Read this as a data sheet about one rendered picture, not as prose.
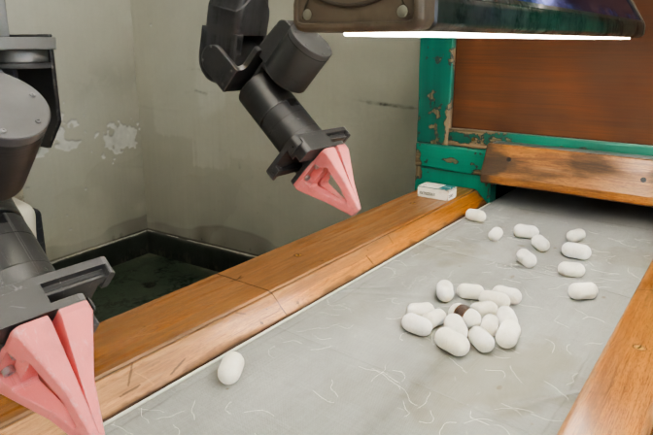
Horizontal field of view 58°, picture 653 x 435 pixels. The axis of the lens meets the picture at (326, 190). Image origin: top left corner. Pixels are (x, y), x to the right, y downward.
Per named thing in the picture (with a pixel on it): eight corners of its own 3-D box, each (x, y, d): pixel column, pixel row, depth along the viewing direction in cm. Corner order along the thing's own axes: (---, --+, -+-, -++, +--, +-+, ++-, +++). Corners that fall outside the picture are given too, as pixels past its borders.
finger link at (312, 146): (385, 190, 67) (336, 130, 70) (350, 202, 62) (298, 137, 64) (351, 225, 71) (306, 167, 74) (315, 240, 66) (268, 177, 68)
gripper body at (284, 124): (355, 137, 72) (319, 93, 74) (302, 147, 64) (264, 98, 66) (326, 171, 75) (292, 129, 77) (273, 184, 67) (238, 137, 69)
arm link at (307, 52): (243, 58, 79) (196, 60, 72) (288, -11, 73) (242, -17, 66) (296, 122, 76) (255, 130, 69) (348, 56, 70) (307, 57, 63)
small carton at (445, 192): (417, 196, 105) (417, 184, 105) (426, 191, 108) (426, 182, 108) (447, 201, 102) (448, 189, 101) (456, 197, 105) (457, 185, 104)
